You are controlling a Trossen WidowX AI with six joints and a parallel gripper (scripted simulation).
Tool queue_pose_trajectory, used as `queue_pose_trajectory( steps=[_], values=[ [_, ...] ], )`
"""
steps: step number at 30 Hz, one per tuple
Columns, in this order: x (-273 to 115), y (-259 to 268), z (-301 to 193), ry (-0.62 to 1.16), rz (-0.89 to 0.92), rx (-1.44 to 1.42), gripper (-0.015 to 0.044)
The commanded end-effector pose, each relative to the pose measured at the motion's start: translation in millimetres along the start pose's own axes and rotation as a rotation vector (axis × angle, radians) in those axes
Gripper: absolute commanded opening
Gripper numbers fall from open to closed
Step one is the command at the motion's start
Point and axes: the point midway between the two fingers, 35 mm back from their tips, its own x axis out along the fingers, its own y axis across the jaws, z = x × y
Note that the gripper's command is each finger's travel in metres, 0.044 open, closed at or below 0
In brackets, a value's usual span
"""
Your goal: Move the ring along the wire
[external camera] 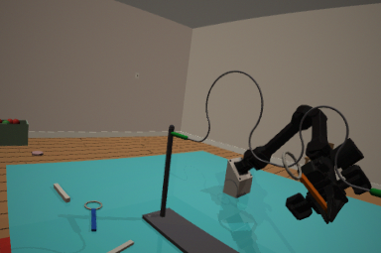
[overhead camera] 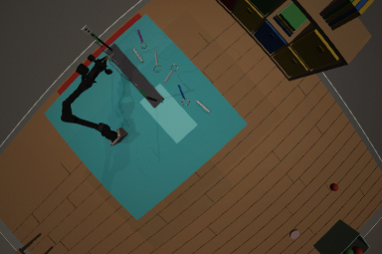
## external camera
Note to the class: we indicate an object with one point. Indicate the grey loop with blue handle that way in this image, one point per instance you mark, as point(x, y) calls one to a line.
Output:
point(93, 217)

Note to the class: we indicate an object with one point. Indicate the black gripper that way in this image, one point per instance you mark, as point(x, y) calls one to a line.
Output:
point(333, 193)

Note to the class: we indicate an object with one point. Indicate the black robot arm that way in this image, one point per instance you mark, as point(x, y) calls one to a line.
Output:
point(318, 149)

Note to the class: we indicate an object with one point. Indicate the grey rectangular bar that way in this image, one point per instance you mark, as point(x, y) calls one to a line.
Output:
point(62, 193)

